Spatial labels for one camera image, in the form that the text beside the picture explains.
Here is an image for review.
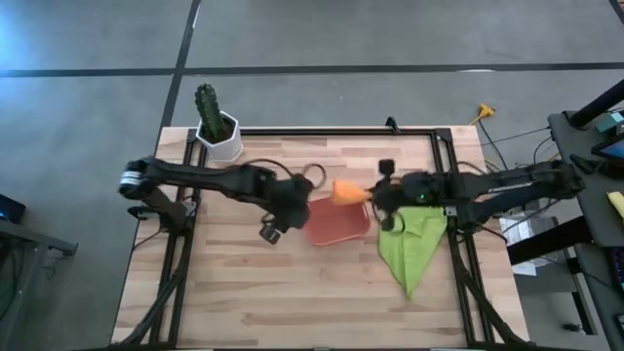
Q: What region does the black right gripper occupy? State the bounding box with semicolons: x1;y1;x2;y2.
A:
365;170;445;213

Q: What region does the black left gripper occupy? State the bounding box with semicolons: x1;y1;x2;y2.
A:
269;175;317;235

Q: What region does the orange plastic basket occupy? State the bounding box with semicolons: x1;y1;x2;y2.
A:
302;196;372;248

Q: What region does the green microfiber towel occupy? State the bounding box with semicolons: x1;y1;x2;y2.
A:
377;205;449;300

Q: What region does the white hexagonal plant pot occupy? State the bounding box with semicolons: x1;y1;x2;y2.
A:
194;110;245;164

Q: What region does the green cactus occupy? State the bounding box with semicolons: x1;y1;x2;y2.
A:
194;82;227;140

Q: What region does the clear plastic box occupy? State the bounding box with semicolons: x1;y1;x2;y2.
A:
498;213;558;277

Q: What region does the dark grey side desk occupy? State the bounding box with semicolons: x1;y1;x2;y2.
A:
506;110;624;351

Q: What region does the black tablet screen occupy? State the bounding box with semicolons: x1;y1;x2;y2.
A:
590;135;624;165

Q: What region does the black desk pole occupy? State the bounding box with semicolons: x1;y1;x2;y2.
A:
568;79;624;130

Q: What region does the teal small box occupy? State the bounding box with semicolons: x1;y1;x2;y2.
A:
594;110;624;134

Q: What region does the grey metal side table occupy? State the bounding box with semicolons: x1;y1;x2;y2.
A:
0;216;79;351

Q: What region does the black device with blue light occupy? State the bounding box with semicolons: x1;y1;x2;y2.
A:
0;193;27;225

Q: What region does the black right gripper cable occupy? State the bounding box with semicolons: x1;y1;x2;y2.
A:
370;203;407;234

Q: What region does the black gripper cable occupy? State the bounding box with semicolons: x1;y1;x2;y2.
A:
242;157;329;192
370;203;407;234

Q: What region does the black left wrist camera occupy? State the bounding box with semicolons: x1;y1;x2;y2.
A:
258;223;284;246

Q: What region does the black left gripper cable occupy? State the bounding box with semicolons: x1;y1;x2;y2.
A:
242;157;329;192

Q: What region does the black aluminium table frame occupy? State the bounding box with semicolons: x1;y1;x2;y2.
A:
114;127;530;350

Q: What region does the yellow cable plug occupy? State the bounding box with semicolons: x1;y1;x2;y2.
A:
469;102;496;126

